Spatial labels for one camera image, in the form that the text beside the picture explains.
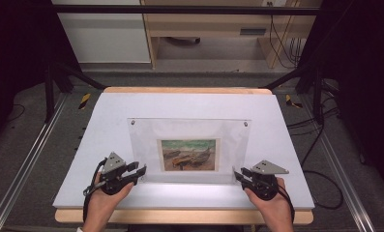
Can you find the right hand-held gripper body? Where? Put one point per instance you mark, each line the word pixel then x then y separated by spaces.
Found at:
pixel 263 183

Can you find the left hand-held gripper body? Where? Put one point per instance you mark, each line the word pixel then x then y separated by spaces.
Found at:
pixel 112 167

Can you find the clear acrylic picture frame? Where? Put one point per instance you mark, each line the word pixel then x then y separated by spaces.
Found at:
pixel 186 129

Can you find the person's right hand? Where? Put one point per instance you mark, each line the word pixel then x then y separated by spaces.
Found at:
pixel 271 208

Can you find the person's left hand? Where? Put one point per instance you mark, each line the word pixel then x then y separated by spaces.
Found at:
pixel 104 203

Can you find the painting print of boats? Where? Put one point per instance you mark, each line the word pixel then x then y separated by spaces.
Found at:
pixel 188 154

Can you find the wooden table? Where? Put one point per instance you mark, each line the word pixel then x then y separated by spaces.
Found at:
pixel 180 216

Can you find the white board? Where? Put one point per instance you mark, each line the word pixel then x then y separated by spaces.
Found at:
pixel 115 106

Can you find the black metal stand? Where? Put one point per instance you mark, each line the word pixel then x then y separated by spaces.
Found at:
pixel 317 96
pixel 49 96

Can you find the white cabinet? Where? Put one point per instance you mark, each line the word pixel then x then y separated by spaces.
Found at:
pixel 105 38

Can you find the wooden desk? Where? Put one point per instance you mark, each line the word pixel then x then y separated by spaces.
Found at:
pixel 212 22

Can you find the black curtain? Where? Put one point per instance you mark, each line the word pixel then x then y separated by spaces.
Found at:
pixel 15 48
pixel 363 64

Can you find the black horizontal bar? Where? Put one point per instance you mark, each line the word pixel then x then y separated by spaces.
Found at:
pixel 180 9

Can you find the aluminium floor rail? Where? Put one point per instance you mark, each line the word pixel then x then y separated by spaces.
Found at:
pixel 341 167
pixel 25 161

